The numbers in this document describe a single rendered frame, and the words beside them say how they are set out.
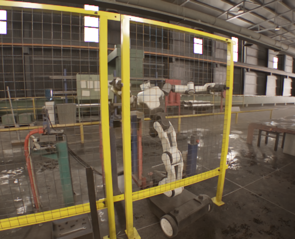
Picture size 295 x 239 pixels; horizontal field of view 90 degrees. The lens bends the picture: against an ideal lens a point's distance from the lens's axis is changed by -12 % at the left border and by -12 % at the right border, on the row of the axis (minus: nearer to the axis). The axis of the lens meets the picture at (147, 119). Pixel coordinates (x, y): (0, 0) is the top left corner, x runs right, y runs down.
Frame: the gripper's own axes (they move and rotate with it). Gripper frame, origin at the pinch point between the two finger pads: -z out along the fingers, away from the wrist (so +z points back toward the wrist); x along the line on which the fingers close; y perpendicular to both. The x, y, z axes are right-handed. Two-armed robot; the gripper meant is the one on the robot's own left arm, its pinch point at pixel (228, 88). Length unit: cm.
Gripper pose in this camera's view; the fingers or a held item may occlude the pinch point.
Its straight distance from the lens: 193.3
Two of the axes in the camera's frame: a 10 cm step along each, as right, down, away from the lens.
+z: -4.3, -1.5, 8.9
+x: -9.0, 0.7, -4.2
